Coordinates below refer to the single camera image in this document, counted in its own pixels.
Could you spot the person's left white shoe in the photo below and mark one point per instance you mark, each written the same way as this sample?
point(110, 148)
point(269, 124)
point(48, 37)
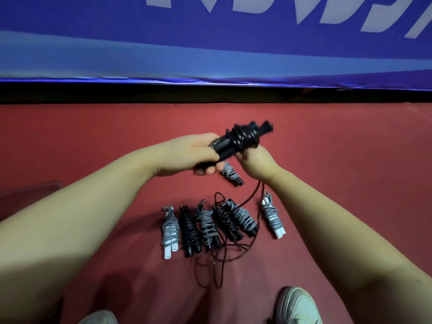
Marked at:
point(98, 317)

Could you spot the blue banner with white letters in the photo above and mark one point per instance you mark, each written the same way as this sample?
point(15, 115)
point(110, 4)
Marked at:
point(216, 40)

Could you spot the person's right forearm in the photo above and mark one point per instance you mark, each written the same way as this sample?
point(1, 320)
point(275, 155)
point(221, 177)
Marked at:
point(344, 239)

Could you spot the person's white shoe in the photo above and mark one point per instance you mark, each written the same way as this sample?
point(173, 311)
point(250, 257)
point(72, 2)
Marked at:
point(98, 317)
point(297, 306)

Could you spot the person's right hand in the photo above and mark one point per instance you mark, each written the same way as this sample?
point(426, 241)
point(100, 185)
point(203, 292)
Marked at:
point(258, 163)

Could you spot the person's left thumb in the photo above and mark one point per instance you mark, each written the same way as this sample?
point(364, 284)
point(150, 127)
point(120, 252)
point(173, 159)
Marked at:
point(204, 138)

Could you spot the person's right white shoe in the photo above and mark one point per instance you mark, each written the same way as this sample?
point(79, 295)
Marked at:
point(297, 306)

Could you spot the person's right fingers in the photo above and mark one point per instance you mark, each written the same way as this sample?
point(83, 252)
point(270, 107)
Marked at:
point(245, 154)

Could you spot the person's left hand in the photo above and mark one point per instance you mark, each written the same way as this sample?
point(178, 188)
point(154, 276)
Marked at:
point(175, 155)

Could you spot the person's left forearm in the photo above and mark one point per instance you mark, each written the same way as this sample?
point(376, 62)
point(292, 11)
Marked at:
point(67, 226)

